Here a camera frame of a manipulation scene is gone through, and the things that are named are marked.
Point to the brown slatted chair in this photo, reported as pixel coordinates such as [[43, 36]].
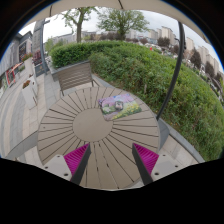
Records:
[[75, 76]]

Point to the low white flower planter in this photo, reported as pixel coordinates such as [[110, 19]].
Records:
[[28, 96]]

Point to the tall grey sign pillar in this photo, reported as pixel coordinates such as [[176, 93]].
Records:
[[38, 43]]

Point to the distant apartment towers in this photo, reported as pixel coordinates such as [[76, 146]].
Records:
[[165, 32]]

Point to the round-crowned green tree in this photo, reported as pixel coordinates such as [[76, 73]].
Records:
[[121, 21]]

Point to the tall white flower planter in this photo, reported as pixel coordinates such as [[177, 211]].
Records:
[[28, 66]]

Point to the floral print mouse pad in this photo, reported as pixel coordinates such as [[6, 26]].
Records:
[[128, 110]]

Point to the beige parasol canopy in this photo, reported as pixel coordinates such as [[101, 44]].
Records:
[[100, 3]]

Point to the grey storefront building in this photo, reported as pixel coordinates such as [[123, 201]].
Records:
[[8, 60]]

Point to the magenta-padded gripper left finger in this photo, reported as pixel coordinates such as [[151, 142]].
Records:
[[76, 159]]

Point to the dark curved parasol pole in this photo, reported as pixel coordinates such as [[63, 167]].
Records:
[[176, 66]]

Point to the thin-trunk sparse tree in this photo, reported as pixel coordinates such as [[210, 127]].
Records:
[[79, 28]]

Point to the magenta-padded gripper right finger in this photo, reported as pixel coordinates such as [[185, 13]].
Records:
[[146, 159]]

